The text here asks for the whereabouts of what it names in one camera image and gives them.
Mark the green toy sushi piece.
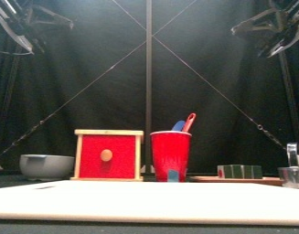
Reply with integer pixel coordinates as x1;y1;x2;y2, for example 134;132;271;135
216;165;234;179
231;164;243;179
240;165;254;180
251;165;263;180

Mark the pink plastic plate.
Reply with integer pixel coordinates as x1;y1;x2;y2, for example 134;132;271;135
190;175;285;187

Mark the white plastic cutting board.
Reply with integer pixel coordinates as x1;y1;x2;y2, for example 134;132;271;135
0;179;299;227

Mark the red plastic utensil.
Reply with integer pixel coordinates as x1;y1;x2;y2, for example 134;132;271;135
180;112;198;133

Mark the blue plastic utensil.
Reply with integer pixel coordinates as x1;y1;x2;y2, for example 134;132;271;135
171;120;187;133

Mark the red plastic cup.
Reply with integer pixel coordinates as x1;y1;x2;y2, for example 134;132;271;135
150;130;192;183

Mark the red wooden drawer box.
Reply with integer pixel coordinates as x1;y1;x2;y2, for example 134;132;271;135
69;128;146;182

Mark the black frame side post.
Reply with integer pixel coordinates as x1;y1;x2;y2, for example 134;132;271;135
278;50;299;144

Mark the thin steel brace cable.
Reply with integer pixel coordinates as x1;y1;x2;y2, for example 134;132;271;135
0;0;199;162
110;0;289;151

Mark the black frame centre post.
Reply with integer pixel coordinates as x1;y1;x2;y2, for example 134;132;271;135
144;0;154;176

